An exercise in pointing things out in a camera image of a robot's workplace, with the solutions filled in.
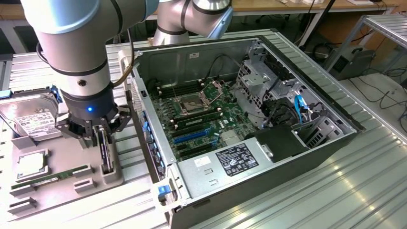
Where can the black graphics card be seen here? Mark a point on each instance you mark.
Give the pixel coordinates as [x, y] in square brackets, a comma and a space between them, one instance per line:
[104, 152]

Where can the metal disk bay cage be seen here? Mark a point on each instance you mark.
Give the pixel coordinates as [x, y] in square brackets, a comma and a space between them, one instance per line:
[254, 81]

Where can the blue expansion slot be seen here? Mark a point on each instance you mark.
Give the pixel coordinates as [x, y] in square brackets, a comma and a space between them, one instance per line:
[188, 137]

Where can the open black PC case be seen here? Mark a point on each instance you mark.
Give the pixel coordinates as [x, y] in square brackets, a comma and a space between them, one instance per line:
[318, 152]

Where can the blue disk carrier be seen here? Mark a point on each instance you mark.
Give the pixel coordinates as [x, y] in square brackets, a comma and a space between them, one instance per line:
[55, 91]

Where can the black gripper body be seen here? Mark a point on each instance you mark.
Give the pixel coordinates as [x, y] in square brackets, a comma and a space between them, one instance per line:
[91, 107]

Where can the metal frame table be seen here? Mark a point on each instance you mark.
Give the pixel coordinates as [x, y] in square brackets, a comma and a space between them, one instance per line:
[384, 26]

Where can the black expansion slot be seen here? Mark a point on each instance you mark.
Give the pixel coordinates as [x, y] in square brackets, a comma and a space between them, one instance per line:
[196, 146]

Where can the silver CPU chip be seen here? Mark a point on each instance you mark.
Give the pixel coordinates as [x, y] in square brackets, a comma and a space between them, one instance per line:
[31, 164]

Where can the wooden desk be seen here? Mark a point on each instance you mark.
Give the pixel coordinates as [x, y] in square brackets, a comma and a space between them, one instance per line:
[318, 7]

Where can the silver hard disk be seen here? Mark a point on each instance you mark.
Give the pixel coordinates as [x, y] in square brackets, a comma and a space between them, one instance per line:
[28, 114]

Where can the installed green RAM stick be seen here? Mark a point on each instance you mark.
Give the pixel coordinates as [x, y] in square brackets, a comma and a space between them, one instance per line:
[196, 120]

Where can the silver chipset heatsink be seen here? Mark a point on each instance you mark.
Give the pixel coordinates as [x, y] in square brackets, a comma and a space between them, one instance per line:
[231, 138]

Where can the thin locking lever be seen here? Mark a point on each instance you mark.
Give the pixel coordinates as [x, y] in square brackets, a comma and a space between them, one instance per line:
[174, 91]

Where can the blue case latch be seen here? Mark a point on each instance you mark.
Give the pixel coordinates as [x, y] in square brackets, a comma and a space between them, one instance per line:
[163, 190]

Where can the green motherboard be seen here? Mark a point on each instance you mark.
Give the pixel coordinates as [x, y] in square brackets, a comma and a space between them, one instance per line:
[228, 119]

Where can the CPU socket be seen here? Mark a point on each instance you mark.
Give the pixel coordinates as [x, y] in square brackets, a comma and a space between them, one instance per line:
[192, 102]

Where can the silver power supply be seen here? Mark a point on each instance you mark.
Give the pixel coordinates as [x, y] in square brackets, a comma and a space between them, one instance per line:
[222, 167]

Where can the metal socket cover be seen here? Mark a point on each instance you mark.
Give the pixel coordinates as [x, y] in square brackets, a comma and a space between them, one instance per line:
[214, 91]

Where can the grey parts rack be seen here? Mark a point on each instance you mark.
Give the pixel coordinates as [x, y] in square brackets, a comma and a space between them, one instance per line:
[63, 157]

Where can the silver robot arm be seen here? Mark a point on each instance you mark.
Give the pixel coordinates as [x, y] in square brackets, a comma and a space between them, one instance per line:
[72, 35]

